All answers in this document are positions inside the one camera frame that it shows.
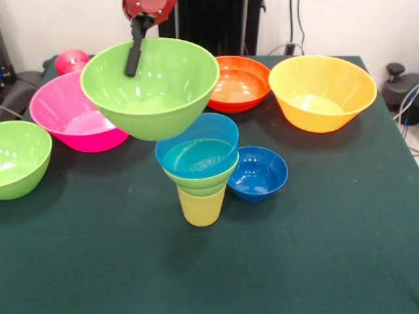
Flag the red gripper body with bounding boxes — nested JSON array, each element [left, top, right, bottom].
[[122, 0, 177, 26]]

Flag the large green plastic bowl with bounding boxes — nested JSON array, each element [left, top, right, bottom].
[[80, 37, 221, 142], [0, 120, 53, 201]]

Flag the black wall cable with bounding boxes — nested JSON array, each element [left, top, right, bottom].
[[289, 0, 306, 46]]

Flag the yellow plastic cup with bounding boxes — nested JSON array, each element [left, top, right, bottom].
[[176, 184, 227, 227]]

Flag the red-orange plastic bowl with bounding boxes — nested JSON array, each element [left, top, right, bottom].
[[208, 56, 272, 114]]

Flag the black computer tower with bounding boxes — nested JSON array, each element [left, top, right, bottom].
[[0, 29, 16, 86]]

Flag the dark blue plastic bowl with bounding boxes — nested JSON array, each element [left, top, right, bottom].
[[227, 146, 289, 203]]

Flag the small green plastic bowl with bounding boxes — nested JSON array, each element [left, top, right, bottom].
[[162, 153, 240, 198]]

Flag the large pink plastic bowl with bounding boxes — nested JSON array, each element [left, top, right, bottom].
[[29, 70, 130, 153]]

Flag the dark green tablecloth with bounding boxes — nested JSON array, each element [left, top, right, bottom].
[[0, 54, 419, 314]]

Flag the light blue cable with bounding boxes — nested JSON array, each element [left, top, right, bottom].
[[392, 83, 419, 140]]

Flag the large orange plastic bowl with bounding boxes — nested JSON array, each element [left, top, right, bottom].
[[268, 54, 378, 133]]

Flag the grey cable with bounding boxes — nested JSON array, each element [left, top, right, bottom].
[[0, 105, 23, 119]]

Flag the red plastic cup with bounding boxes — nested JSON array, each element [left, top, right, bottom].
[[54, 48, 91, 76]]

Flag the light blue plastic bowl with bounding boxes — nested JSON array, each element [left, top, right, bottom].
[[155, 113, 240, 180]]

